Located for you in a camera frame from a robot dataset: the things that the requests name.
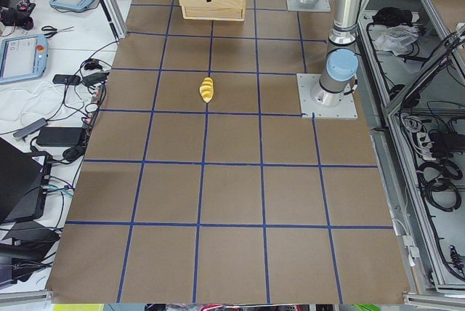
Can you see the toy bread roll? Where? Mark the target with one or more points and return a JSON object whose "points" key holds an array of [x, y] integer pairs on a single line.
{"points": [[206, 89]]}

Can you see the near blue teach pendant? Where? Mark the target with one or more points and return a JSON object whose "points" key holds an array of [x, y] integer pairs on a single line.
{"points": [[23, 58]]}

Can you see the black power adapter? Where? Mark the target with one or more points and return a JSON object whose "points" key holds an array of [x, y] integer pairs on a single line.
{"points": [[53, 136]]}

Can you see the scissors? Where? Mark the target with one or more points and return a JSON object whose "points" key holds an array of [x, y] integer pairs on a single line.
{"points": [[50, 31]]}

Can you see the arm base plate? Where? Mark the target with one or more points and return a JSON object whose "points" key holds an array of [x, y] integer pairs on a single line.
{"points": [[308, 6], [315, 102]]}

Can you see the black laptop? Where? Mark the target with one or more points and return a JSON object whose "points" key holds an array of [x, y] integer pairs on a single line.
{"points": [[23, 180]]}

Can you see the white crumpled cloth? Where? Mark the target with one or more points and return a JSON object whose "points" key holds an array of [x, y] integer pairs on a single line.
{"points": [[398, 40]]}

